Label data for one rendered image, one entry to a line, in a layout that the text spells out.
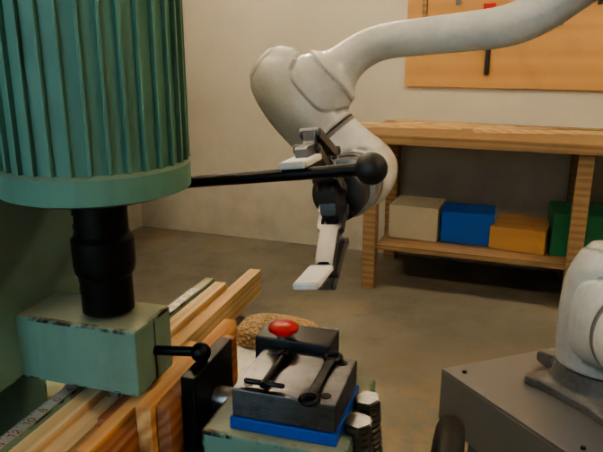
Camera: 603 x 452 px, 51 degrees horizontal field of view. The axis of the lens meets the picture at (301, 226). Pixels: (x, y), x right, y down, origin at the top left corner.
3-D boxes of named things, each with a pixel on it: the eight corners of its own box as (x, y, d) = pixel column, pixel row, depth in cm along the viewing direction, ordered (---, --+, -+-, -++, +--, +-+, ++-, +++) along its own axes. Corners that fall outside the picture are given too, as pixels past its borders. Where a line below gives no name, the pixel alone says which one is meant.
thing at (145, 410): (155, 479, 60) (150, 408, 58) (140, 476, 60) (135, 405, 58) (238, 376, 79) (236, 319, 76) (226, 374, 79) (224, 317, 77)
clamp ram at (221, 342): (256, 473, 60) (254, 388, 58) (184, 458, 62) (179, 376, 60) (285, 421, 68) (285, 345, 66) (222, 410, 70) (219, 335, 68)
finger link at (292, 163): (322, 159, 74) (321, 152, 74) (304, 169, 68) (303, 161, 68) (298, 160, 75) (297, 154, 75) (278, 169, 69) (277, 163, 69)
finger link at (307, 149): (319, 152, 76) (317, 126, 75) (307, 158, 71) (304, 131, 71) (308, 152, 76) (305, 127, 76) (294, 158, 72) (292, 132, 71)
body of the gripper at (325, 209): (321, 219, 92) (302, 236, 83) (316, 160, 90) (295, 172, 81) (372, 217, 89) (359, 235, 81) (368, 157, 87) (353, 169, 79)
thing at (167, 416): (174, 477, 60) (169, 408, 58) (160, 474, 61) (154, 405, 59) (238, 393, 75) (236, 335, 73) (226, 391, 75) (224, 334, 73)
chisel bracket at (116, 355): (141, 412, 62) (135, 333, 60) (21, 390, 66) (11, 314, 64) (177, 376, 69) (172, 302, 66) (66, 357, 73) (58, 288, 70)
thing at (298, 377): (336, 447, 55) (337, 391, 53) (219, 426, 58) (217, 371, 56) (367, 375, 67) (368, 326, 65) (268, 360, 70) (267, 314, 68)
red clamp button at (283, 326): (292, 340, 62) (292, 331, 62) (264, 336, 63) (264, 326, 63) (301, 327, 65) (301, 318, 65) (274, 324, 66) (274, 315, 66)
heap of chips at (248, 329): (310, 355, 84) (310, 336, 83) (223, 343, 87) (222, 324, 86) (327, 329, 91) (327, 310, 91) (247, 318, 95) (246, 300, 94)
